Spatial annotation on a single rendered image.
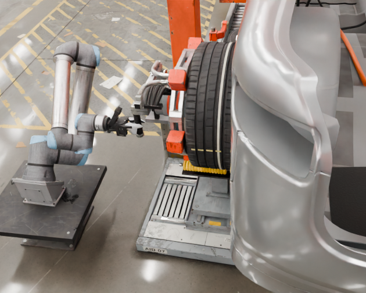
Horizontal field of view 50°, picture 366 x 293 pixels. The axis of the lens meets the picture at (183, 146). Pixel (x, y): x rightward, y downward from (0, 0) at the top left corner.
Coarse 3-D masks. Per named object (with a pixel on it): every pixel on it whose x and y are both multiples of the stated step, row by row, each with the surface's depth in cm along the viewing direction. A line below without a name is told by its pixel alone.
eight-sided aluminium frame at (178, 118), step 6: (186, 54) 199; (192, 54) 195; (180, 60) 191; (186, 60) 208; (180, 66) 189; (186, 66) 186; (186, 72) 184; (174, 96) 183; (180, 96) 183; (174, 102) 184; (180, 102) 182; (174, 108) 186; (180, 108) 182; (174, 114) 182; (180, 114) 182; (174, 120) 184; (180, 120) 183; (174, 126) 188; (180, 126) 185
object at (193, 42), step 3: (189, 39) 209; (192, 39) 208; (195, 39) 208; (198, 39) 208; (201, 39) 207; (189, 42) 208; (192, 42) 208; (195, 42) 208; (198, 42) 207; (189, 45) 208; (192, 45) 208; (195, 45) 208; (189, 48) 208; (192, 48) 208; (195, 48) 208
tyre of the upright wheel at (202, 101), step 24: (216, 48) 185; (192, 72) 178; (216, 72) 175; (192, 96) 175; (216, 96) 174; (192, 120) 177; (216, 120) 174; (192, 144) 183; (216, 144) 180; (216, 168) 202
